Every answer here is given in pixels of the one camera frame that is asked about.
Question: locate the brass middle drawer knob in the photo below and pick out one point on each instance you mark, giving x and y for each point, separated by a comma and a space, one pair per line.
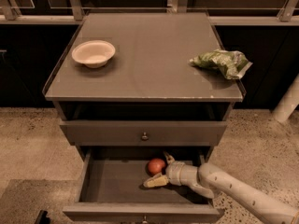
144, 220

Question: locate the grey drawer cabinet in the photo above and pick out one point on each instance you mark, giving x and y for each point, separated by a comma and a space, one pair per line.
149, 78

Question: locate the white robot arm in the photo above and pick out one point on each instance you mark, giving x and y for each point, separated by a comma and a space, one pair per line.
209, 180

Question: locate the green chip bag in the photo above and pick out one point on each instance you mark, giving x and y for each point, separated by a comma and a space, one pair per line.
232, 64

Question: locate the grey open middle drawer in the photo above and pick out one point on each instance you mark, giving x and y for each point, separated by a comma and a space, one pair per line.
111, 189

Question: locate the grey top drawer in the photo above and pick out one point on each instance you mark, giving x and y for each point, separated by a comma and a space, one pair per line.
128, 133

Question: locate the brass drawer knob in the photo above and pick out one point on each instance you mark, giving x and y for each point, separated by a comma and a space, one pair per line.
144, 137
144, 220

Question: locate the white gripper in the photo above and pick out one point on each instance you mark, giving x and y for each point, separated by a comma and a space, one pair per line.
175, 173

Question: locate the white paper bowl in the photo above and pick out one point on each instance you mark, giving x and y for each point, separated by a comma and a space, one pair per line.
93, 54

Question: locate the brass top drawer knob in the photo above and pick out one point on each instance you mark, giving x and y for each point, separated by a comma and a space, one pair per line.
144, 137

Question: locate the red apple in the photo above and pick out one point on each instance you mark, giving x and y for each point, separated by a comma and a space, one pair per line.
155, 166

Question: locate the black object on floor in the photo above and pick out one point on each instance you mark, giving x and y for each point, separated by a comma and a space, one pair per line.
42, 217

